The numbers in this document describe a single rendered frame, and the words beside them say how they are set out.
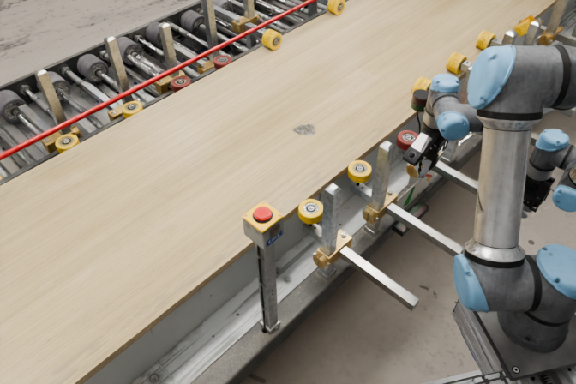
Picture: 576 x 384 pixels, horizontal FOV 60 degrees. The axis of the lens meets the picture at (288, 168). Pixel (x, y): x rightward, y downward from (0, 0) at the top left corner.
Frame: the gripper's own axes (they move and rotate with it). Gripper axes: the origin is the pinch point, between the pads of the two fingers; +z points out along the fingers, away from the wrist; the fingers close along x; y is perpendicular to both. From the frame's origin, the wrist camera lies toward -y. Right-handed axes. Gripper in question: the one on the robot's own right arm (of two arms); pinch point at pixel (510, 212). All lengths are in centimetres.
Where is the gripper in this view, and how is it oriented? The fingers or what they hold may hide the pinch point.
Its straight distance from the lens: 183.2
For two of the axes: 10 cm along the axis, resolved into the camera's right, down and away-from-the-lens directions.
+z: 0.1, 7.1, 7.0
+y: 7.2, 4.8, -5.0
